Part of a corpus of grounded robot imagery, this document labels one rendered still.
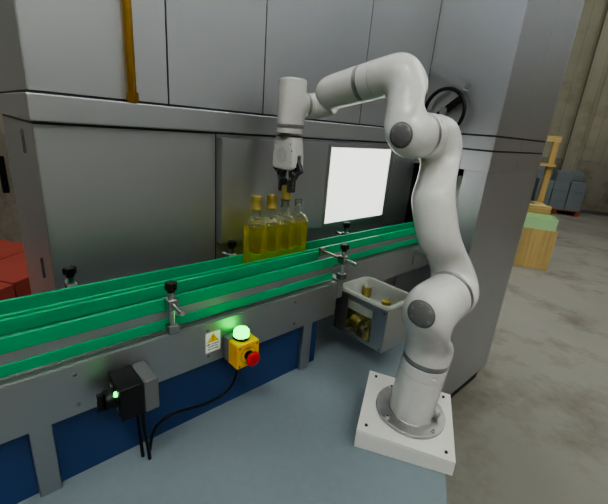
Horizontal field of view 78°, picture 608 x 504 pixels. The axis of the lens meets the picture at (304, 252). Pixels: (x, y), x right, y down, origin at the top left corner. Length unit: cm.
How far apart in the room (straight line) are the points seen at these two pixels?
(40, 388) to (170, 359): 26
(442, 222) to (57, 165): 92
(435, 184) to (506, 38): 114
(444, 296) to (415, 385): 28
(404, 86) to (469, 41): 112
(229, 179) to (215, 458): 79
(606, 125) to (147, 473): 1179
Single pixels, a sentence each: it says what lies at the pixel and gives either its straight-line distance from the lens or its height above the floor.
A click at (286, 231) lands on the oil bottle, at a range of 122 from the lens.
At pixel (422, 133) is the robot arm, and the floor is 155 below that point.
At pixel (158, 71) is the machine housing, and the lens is 116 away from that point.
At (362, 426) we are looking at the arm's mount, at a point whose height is 81.
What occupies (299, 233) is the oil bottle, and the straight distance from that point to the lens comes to 127.
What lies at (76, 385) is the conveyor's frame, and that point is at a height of 100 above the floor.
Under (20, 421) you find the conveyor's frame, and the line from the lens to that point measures 96.
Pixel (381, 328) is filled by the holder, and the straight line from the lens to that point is 128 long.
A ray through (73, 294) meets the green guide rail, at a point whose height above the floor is 112.
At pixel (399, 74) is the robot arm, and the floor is 167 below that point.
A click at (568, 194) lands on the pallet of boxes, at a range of 1109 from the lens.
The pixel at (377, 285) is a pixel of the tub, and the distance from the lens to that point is 145.
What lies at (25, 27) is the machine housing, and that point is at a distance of 109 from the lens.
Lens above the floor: 154
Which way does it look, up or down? 18 degrees down
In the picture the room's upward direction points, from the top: 5 degrees clockwise
